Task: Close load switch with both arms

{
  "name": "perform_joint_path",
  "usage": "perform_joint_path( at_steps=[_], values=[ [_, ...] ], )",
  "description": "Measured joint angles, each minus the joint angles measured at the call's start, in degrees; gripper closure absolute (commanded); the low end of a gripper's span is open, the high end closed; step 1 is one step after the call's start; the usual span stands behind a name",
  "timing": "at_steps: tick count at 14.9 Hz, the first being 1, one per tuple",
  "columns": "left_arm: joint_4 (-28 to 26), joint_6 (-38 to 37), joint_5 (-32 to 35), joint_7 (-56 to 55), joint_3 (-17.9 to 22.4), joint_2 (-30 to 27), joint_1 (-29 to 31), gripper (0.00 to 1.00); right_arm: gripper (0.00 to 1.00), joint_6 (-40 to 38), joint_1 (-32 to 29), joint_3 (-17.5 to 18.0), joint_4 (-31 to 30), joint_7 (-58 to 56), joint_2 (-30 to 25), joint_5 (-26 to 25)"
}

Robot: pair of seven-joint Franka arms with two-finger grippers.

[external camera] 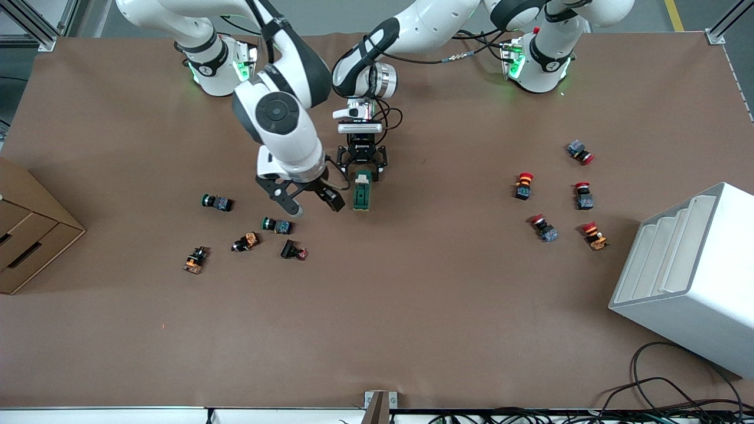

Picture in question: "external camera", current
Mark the brown table mat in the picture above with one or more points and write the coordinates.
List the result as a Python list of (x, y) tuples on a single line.
[(412, 294)]

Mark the black red selector switch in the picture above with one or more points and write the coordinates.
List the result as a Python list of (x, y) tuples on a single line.
[(290, 249)]

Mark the green push button switch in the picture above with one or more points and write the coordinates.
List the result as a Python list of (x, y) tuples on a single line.
[(221, 204), (281, 226)]

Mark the green load switch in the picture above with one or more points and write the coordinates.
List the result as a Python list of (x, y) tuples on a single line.
[(362, 197)]

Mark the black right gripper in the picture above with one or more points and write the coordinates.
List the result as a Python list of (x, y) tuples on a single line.
[(323, 189)]

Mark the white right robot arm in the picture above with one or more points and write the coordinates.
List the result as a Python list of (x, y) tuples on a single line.
[(277, 112)]

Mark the cardboard drawer box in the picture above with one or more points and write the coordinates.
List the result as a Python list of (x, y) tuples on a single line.
[(29, 235)]

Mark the red striped-collar button orange block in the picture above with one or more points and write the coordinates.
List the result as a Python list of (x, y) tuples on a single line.
[(595, 238)]

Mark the white table edge rail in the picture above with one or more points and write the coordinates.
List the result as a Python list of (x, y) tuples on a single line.
[(118, 417)]

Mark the red striped-collar button blue block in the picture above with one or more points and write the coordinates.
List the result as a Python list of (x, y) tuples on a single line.
[(523, 189)]

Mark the metal table edge bracket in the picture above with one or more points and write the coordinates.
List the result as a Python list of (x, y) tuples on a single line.
[(380, 406)]

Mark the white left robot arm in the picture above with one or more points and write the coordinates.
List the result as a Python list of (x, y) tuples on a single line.
[(424, 17)]

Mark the aluminium frame post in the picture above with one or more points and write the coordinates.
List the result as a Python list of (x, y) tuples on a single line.
[(47, 42), (716, 36)]

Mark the white slotted rack box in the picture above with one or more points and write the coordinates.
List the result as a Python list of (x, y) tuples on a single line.
[(707, 294)]

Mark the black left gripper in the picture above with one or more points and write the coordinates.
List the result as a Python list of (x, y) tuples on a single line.
[(361, 150)]

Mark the black orange contact switch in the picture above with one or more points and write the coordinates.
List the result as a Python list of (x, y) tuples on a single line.
[(194, 262), (247, 241)]

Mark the red mushroom button blue block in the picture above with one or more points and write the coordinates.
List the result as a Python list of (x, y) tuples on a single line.
[(577, 148), (548, 234), (584, 201)]

